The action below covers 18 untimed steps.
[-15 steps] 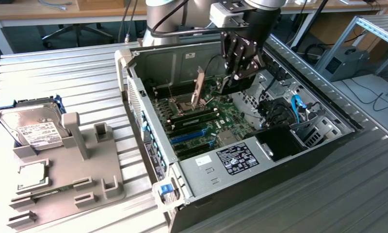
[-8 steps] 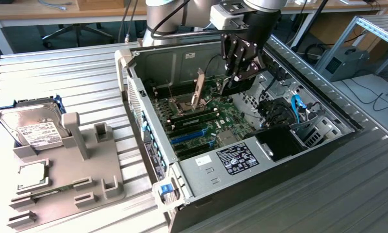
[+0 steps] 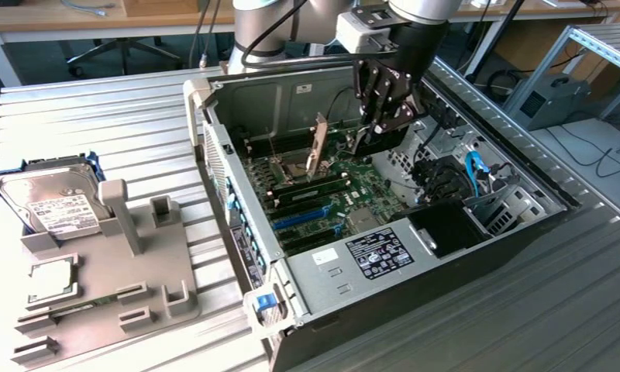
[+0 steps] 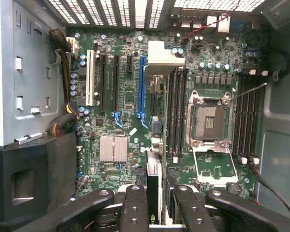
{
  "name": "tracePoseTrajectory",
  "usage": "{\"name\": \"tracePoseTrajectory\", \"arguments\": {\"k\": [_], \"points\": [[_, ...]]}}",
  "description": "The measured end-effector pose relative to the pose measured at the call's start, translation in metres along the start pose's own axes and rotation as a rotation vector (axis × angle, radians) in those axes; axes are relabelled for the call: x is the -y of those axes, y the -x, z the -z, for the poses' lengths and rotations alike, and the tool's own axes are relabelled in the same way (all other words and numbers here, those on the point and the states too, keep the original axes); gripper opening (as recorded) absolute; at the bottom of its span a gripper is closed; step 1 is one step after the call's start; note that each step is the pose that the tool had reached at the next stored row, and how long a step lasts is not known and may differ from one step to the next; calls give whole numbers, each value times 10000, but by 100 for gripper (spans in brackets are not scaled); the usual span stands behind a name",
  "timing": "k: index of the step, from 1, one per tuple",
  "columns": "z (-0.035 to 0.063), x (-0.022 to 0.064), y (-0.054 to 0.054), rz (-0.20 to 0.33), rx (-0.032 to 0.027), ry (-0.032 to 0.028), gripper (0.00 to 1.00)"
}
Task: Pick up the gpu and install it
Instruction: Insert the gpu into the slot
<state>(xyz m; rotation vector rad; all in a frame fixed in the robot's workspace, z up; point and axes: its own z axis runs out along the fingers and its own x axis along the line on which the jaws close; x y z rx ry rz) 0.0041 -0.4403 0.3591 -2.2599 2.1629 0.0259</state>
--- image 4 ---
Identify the metal socket cover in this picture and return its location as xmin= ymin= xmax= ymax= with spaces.
xmin=192 ymin=145 xmax=240 ymax=184

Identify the silver chipset heatsink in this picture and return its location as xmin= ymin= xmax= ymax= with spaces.
xmin=100 ymin=135 xmax=128 ymax=163

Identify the CPU socket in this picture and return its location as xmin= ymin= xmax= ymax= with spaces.
xmin=188 ymin=89 xmax=234 ymax=153

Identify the black RAM stick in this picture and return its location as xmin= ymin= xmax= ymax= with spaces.
xmin=167 ymin=69 xmax=175 ymax=158

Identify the short black expansion slot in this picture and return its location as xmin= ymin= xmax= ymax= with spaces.
xmin=150 ymin=93 xmax=158 ymax=116
xmin=126 ymin=56 xmax=134 ymax=73

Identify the black RAM slot bank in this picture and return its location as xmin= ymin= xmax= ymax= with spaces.
xmin=233 ymin=71 xmax=268 ymax=166
xmin=167 ymin=67 xmax=189 ymax=164

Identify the open black PC case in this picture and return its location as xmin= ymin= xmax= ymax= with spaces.
xmin=0 ymin=0 xmax=290 ymax=232

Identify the blue expansion slot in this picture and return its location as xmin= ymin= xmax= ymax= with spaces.
xmin=137 ymin=55 xmax=149 ymax=129

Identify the long black expansion slot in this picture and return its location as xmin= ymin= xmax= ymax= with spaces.
xmin=112 ymin=55 xmax=123 ymax=129
xmin=100 ymin=55 xmax=109 ymax=114

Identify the thin metal locking lever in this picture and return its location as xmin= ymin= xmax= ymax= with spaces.
xmin=228 ymin=82 xmax=268 ymax=100

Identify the white expansion slot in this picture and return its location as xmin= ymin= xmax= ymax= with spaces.
xmin=86 ymin=49 xmax=96 ymax=107

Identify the green motherboard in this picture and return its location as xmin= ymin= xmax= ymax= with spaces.
xmin=67 ymin=25 xmax=268 ymax=203

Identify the grey power supply unit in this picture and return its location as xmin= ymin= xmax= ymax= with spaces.
xmin=0 ymin=0 xmax=70 ymax=147

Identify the black case cable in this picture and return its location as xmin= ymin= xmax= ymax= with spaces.
xmin=246 ymin=158 xmax=290 ymax=224

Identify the sleeved power cable bundle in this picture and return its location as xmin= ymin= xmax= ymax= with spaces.
xmin=45 ymin=28 xmax=78 ymax=136

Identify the black clipped cable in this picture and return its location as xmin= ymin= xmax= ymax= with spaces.
xmin=265 ymin=47 xmax=290 ymax=82

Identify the red black twisted wire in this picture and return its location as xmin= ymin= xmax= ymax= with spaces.
xmin=181 ymin=0 xmax=242 ymax=42

